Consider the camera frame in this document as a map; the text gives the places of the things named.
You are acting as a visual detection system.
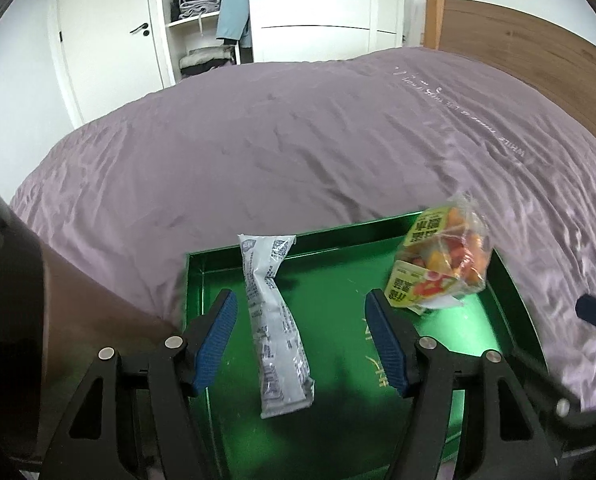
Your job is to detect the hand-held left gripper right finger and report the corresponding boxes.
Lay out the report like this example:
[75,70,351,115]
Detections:
[364,288,561,480]

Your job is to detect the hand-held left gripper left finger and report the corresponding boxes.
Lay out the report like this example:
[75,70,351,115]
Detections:
[38,288,239,480]

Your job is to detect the white snack packet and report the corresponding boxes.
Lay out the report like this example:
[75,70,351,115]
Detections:
[237,232,316,420]

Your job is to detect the green metal tray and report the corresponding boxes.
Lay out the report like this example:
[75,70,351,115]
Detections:
[184,211,549,480]

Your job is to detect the clear colourful candy packet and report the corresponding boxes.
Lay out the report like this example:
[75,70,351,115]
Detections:
[385,192,494,316]

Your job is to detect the purple bed sheet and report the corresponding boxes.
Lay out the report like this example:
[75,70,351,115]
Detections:
[8,46,596,413]

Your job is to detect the grey and dark clothes pile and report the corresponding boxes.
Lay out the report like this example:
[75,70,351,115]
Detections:
[179,46,236,78]

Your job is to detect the wooden headboard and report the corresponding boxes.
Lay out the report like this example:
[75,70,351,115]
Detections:
[424,0,596,146]

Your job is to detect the white open shelf unit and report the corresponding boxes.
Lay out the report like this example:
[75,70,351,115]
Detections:
[145,0,251,86]

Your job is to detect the white door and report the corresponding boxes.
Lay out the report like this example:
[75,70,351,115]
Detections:
[52,0,166,126]

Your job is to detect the light blue hanging jacket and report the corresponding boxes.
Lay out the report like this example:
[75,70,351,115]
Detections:
[216,0,253,50]

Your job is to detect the grey and black clothes stack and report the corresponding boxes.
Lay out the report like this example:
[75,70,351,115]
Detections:
[170,0,223,22]

